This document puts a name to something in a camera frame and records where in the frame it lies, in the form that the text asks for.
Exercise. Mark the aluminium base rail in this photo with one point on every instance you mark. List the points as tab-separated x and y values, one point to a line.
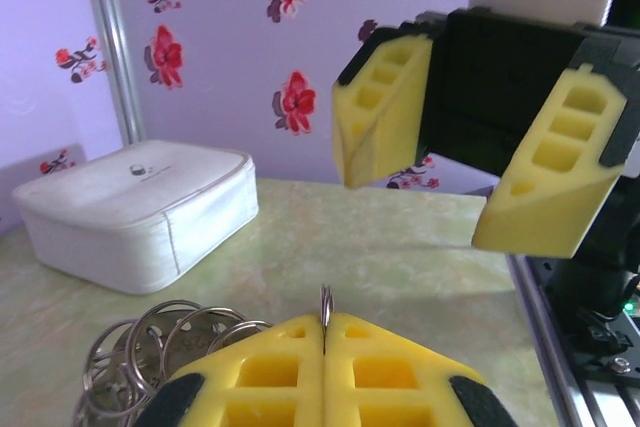
530	317

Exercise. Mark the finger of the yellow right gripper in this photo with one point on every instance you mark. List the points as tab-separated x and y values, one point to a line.
540	217
395	127

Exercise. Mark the aluminium frame post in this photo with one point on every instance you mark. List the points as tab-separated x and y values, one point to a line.
117	72

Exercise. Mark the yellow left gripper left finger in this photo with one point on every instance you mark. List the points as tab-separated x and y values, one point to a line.
270	397

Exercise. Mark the metal key organizer plate with rings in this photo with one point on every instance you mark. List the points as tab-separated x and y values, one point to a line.
145	347

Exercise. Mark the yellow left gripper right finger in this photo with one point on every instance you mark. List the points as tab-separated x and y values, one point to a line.
390	397

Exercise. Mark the white zipped case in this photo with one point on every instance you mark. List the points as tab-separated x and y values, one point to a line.
135	217

